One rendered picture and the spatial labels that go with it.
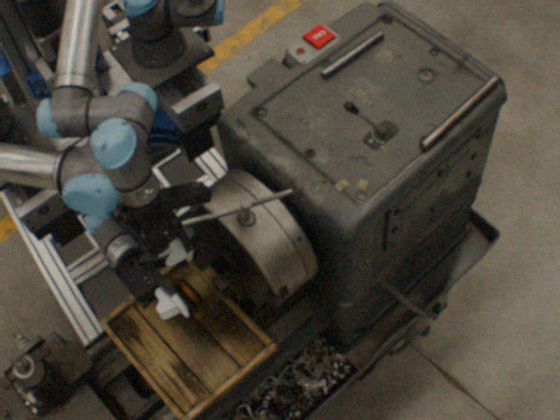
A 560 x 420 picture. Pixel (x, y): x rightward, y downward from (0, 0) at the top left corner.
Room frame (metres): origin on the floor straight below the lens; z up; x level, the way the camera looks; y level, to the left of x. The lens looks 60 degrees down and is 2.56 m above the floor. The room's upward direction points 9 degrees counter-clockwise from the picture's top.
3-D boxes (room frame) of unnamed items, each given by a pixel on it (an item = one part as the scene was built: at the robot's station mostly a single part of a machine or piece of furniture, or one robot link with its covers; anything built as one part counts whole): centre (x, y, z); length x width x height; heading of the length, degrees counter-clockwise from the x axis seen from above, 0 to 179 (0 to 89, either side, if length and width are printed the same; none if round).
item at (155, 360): (0.65, 0.28, 0.89); 0.36 x 0.30 x 0.04; 34
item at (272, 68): (1.13, -0.03, 1.24); 0.09 x 0.08 x 0.03; 124
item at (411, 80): (1.03, -0.24, 1.06); 0.59 x 0.48 x 0.39; 124
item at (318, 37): (1.23, -0.16, 1.26); 0.06 x 0.06 x 0.02; 34
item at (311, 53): (1.21, -0.15, 1.23); 0.13 x 0.08 x 0.05; 124
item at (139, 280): (0.74, 0.35, 1.08); 0.12 x 0.09 x 0.08; 34
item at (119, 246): (0.81, 0.38, 1.08); 0.08 x 0.05 x 0.08; 124
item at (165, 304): (0.66, 0.28, 1.09); 0.09 x 0.06 x 0.03; 34
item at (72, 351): (0.54, 0.60, 0.99); 0.20 x 0.10 x 0.05; 124
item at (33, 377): (0.53, 0.62, 1.13); 0.08 x 0.08 x 0.03
